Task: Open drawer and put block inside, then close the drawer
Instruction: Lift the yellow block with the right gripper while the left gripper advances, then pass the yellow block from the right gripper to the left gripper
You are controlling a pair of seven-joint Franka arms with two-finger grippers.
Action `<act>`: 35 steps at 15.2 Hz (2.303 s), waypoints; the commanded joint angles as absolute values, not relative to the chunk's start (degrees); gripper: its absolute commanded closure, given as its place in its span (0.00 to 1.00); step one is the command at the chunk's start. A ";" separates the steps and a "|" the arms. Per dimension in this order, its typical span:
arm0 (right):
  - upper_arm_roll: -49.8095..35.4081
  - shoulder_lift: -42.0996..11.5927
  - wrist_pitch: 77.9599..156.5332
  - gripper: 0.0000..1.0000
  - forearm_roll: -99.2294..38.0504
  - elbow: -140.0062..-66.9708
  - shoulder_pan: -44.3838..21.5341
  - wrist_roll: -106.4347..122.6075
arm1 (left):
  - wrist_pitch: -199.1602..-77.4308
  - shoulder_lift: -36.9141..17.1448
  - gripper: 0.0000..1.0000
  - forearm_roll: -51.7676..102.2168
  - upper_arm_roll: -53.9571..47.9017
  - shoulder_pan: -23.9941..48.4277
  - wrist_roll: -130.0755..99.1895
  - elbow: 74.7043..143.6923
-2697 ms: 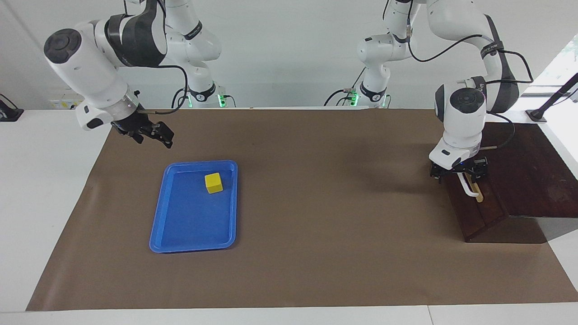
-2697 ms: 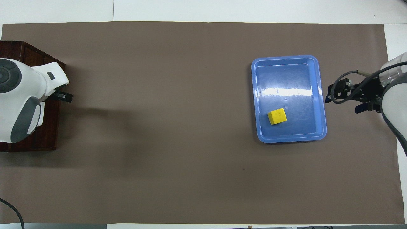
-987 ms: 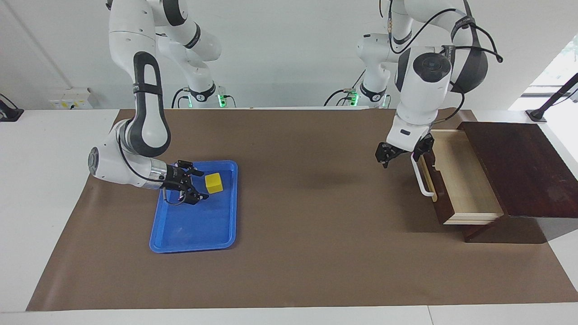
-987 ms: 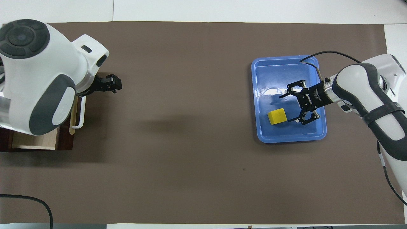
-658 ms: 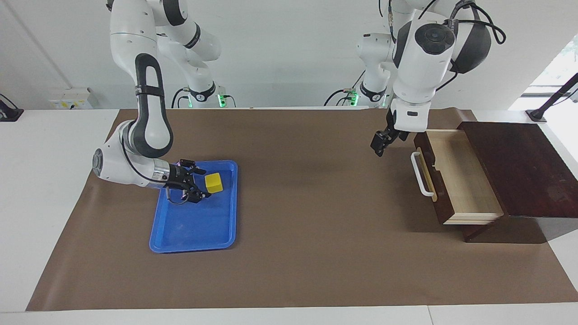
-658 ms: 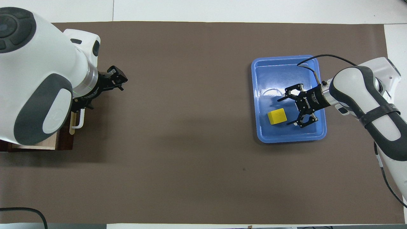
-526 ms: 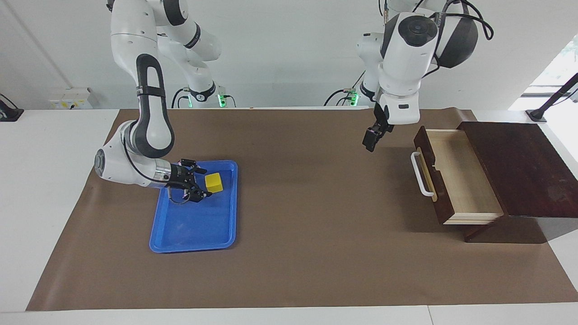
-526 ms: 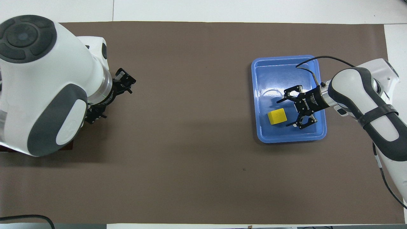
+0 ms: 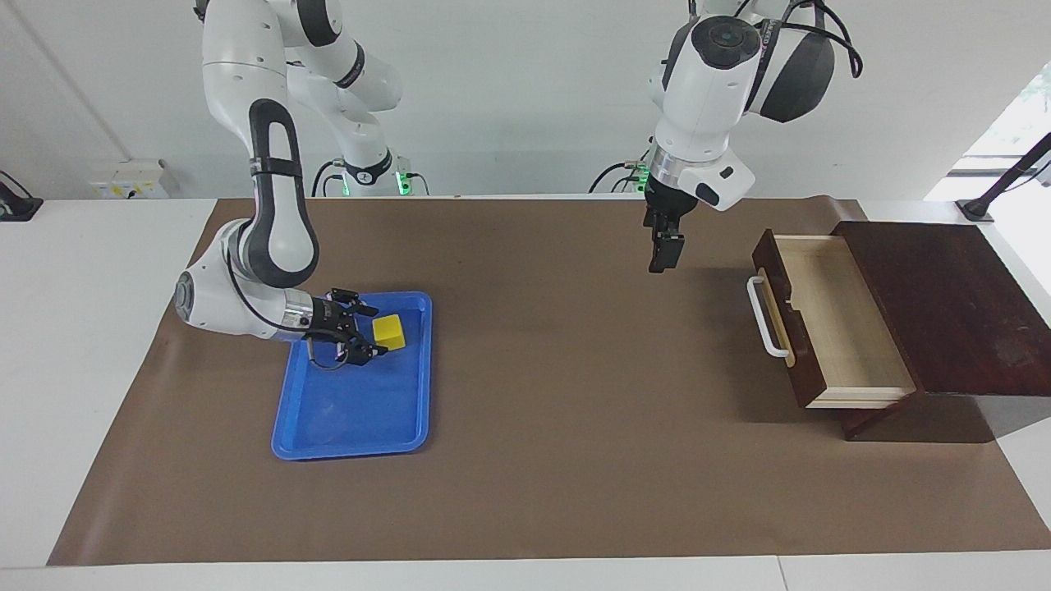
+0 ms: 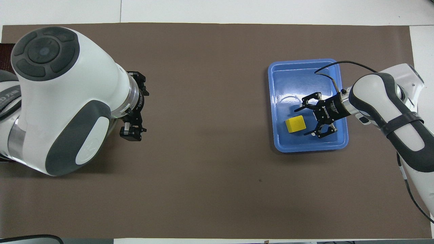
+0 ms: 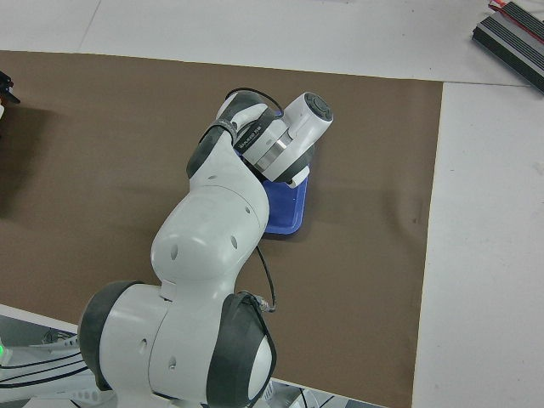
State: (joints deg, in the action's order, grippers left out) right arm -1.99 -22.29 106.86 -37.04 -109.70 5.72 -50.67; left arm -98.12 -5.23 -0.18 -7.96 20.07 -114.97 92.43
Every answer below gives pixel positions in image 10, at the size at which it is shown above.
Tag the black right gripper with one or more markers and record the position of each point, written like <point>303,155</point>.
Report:
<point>330,109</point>

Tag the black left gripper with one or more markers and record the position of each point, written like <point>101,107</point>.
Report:
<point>138,105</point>

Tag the yellow block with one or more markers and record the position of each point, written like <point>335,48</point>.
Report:
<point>295,124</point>

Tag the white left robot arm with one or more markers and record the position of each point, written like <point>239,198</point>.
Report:
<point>67,84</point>

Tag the dark wooden drawer cabinet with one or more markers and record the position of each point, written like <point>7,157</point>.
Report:
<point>5,51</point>

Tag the blue plastic tray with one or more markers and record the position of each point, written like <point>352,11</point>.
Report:
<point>288,81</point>

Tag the brown table mat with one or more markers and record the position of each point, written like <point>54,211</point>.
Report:
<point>220,169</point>

